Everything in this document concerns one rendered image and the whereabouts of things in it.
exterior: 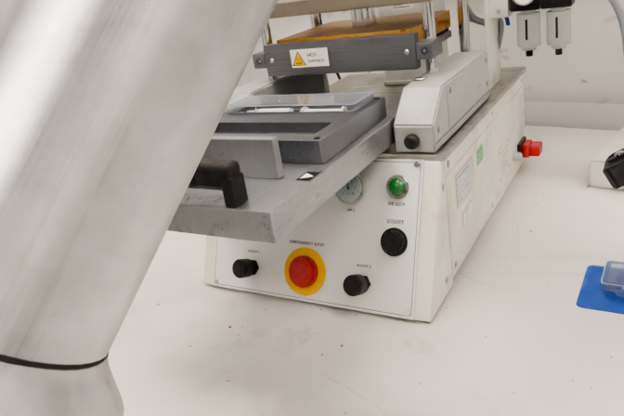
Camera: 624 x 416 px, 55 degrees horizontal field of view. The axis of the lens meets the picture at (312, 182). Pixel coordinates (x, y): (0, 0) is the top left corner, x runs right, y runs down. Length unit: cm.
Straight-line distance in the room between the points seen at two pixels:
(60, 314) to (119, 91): 7
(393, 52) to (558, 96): 66
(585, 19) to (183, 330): 97
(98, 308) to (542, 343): 55
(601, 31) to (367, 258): 78
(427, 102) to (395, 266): 20
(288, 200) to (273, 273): 29
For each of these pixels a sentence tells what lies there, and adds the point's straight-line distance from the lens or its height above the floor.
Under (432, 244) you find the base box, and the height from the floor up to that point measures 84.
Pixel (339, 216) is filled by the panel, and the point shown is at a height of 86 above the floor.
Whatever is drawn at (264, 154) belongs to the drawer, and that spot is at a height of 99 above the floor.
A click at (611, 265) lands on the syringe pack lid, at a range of 80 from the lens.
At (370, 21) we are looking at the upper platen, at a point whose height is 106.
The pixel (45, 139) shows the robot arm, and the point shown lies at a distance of 19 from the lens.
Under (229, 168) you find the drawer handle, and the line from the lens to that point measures 51.
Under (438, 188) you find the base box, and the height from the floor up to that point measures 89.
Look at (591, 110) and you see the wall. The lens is 138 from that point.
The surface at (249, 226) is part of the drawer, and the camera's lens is 52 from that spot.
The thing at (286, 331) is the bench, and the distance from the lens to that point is 74.
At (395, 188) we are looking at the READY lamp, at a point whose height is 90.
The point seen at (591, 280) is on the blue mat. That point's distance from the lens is 81.
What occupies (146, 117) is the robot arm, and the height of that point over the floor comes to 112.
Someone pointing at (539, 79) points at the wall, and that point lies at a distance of 140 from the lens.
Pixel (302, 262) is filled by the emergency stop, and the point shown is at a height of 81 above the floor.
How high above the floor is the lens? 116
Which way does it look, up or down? 20 degrees down
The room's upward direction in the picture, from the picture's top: 9 degrees counter-clockwise
